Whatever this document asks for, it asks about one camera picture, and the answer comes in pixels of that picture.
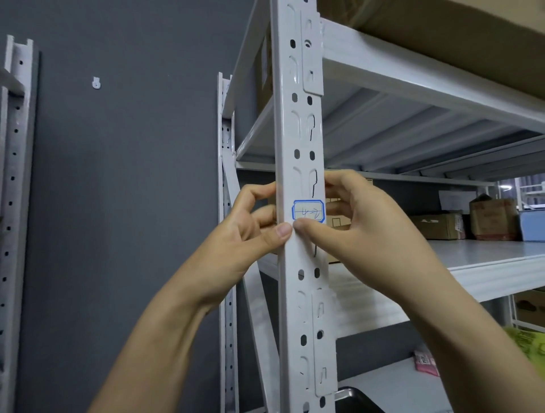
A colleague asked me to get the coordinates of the person's left hand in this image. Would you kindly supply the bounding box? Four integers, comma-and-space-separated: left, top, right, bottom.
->
187, 180, 294, 311

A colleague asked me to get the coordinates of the person's right hand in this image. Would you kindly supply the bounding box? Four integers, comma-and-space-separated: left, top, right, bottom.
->
292, 169, 459, 305

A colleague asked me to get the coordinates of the blue-bordered white label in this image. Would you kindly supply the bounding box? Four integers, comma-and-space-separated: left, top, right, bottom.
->
291, 200, 326, 223

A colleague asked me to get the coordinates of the white perforated shelf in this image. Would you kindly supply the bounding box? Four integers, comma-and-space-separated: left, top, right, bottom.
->
269, 0, 339, 413

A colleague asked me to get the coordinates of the person's right forearm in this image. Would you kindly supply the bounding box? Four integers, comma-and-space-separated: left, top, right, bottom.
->
404, 276, 545, 413

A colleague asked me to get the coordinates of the person's left forearm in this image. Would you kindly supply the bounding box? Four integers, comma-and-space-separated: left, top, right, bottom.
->
87, 291, 233, 413

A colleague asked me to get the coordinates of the small printed cardboard box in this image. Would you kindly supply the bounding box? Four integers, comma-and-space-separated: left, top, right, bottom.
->
267, 178, 375, 264

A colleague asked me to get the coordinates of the flat cardboard box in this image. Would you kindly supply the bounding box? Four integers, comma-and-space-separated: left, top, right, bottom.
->
410, 212, 467, 241

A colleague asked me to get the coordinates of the white paper sheet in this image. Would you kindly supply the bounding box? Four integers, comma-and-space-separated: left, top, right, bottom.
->
438, 190, 477, 213

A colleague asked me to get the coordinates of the brown box with red print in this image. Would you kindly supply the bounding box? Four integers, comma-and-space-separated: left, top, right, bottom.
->
469, 193, 520, 242

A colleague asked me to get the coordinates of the pink packet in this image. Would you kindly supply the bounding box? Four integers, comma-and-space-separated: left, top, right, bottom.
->
413, 348, 440, 377

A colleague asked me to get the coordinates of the white metal shelving rack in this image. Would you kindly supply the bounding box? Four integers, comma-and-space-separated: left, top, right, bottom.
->
336, 355, 456, 413

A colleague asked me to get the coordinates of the steel tray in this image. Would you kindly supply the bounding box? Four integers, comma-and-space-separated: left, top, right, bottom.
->
334, 386, 399, 413

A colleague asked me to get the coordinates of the light blue box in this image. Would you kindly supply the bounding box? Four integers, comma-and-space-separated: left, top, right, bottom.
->
517, 209, 545, 242

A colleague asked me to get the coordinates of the cardboard box with dark print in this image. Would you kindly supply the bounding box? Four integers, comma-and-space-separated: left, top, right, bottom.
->
513, 289, 545, 328

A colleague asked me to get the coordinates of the yellow-green plastic bag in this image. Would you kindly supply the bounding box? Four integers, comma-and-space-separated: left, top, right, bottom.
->
504, 325, 545, 371

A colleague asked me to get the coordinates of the large cardboard box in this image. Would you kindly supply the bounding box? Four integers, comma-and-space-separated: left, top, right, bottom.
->
254, 0, 545, 116

